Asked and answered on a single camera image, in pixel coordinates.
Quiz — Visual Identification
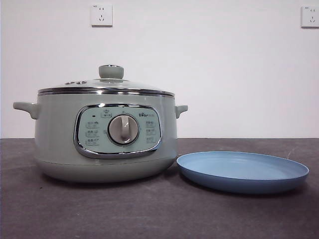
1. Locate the glass lid with green knob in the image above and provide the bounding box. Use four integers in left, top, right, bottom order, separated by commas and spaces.
38, 64, 175, 95

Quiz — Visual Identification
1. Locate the blue round plate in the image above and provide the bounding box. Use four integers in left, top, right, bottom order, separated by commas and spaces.
176, 151, 310, 195

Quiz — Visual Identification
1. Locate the pale green electric steamer pot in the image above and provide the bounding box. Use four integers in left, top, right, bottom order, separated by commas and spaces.
12, 91, 189, 184

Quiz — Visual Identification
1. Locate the white wall socket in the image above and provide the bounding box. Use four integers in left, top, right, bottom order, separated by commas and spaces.
301, 5, 319, 28
91, 4, 113, 27

